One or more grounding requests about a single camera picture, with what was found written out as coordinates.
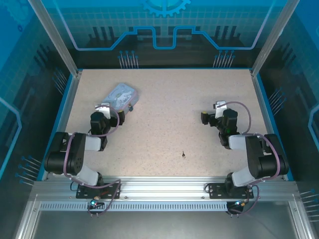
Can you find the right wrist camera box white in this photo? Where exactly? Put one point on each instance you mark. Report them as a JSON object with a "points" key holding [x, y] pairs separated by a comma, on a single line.
{"points": [[220, 110]]}

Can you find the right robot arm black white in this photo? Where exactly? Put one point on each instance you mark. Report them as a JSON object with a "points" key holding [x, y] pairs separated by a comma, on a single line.
{"points": [[254, 154]]}

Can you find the blue table side border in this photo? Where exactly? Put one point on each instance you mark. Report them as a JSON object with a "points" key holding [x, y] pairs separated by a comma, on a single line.
{"points": [[265, 99], [65, 99]]}

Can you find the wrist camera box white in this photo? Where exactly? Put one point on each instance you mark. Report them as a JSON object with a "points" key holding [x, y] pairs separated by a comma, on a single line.
{"points": [[107, 112], [220, 110]]}

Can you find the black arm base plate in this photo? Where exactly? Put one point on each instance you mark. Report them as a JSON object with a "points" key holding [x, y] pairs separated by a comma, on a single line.
{"points": [[214, 191], [82, 193]]}

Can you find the aluminium front rail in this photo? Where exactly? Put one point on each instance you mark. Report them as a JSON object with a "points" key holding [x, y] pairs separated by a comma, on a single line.
{"points": [[162, 186]]}

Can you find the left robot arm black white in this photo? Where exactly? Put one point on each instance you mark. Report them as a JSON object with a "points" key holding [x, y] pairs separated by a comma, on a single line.
{"points": [[77, 159]]}

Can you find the clear plastic pouch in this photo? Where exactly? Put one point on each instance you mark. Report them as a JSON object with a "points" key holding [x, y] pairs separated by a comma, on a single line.
{"points": [[119, 97]]}

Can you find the aluminium frame post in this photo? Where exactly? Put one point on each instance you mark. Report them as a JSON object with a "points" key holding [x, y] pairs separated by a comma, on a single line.
{"points": [[274, 37], [57, 37]]}

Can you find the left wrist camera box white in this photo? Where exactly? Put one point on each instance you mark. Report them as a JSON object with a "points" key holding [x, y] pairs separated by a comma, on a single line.
{"points": [[107, 112]]}

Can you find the small key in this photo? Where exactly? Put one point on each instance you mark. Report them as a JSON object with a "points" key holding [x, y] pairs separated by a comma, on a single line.
{"points": [[183, 155]]}

